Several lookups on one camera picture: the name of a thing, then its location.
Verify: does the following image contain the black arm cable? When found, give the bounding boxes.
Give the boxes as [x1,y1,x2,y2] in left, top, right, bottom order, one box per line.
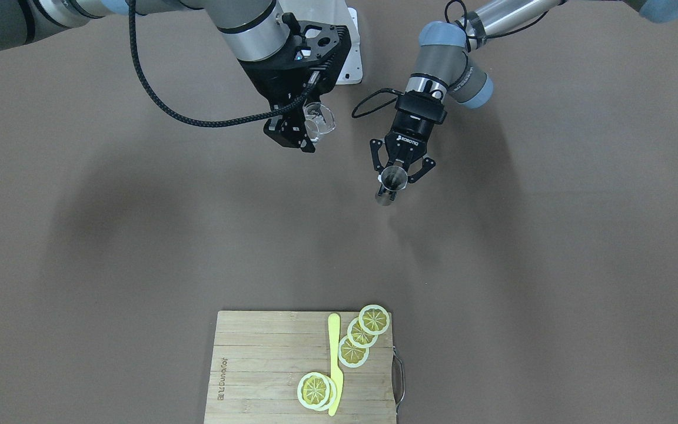
[128,0,320,129]

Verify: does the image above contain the clear glass cup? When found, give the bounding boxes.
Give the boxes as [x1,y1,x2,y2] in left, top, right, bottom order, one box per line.
[303,102,336,143]

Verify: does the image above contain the lemon slice pair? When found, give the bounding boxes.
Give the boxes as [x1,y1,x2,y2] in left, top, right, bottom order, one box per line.
[297,372,337,412]

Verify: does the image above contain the steel jigger measuring cup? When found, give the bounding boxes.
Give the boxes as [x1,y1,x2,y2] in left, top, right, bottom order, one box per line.
[375,165,408,206]

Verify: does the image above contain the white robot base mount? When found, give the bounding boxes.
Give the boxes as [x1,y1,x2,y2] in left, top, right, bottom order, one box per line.
[336,4,364,85]

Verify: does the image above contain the bamboo cutting board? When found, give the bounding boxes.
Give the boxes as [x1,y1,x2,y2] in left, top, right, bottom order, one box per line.
[204,310,404,423]

